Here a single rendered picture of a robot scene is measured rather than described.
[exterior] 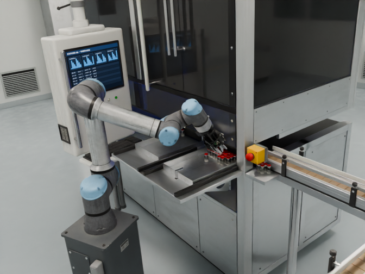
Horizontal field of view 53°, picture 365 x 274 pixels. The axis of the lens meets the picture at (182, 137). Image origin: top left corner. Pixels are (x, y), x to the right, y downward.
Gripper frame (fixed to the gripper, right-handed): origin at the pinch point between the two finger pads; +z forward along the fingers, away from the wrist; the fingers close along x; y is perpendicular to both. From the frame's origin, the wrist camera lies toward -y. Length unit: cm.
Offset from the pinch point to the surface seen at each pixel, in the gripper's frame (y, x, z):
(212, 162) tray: -14.8, -3.8, 18.4
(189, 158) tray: -26.2, -11.1, 14.9
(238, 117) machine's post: -3.3, 17.8, -3.7
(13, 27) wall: -553, -38, 29
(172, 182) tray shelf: -9.5, -27.2, 2.5
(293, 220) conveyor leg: 26, 4, 49
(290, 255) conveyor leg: 29, -8, 67
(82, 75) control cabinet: -95, -21, -33
